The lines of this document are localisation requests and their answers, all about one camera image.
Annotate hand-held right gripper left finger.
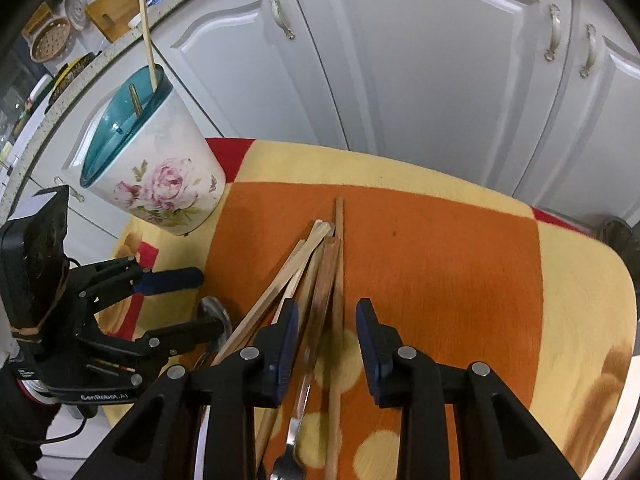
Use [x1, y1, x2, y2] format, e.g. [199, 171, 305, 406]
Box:
[74, 298, 301, 480]

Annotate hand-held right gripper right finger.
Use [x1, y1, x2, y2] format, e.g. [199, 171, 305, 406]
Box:
[355, 298, 581, 480]

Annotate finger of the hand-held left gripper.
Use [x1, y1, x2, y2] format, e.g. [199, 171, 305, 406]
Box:
[102, 317, 232, 361]
[75, 256, 205, 306]

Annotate metal spoon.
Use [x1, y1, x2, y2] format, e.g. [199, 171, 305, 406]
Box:
[192, 296, 235, 368]

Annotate light wooden chopstick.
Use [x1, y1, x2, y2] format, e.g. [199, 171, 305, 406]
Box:
[138, 0, 158, 88]
[210, 218, 335, 366]
[235, 239, 307, 341]

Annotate dark brown chopstick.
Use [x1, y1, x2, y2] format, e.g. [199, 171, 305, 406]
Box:
[300, 236, 342, 361]

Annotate brown wooden chopstick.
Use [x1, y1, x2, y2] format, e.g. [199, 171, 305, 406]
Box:
[255, 245, 326, 471]

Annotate floral ceramic utensil holder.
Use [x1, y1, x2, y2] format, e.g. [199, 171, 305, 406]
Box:
[61, 64, 227, 237]

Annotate metal fork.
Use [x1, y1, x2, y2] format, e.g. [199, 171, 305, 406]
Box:
[270, 360, 313, 480]

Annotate orange yellow printed blanket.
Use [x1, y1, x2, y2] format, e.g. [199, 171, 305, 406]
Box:
[102, 137, 638, 480]

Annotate black yellow tray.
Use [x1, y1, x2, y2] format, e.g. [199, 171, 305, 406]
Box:
[47, 52, 96, 106]

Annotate woven basket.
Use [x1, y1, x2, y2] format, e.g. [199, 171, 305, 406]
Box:
[29, 16, 73, 63]

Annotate white round plate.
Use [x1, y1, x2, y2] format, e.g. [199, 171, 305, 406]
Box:
[64, 0, 88, 28]

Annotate black round object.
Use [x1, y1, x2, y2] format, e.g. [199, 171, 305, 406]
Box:
[597, 216, 636, 261]

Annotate wooden cutting board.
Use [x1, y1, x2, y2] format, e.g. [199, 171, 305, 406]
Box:
[85, 0, 166, 43]

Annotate metal cabinet handle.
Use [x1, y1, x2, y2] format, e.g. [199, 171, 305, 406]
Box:
[580, 22, 598, 79]
[544, 4, 562, 63]
[54, 176, 86, 203]
[268, 0, 296, 41]

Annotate black cable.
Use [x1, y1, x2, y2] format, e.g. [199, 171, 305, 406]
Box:
[42, 412, 98, 446]

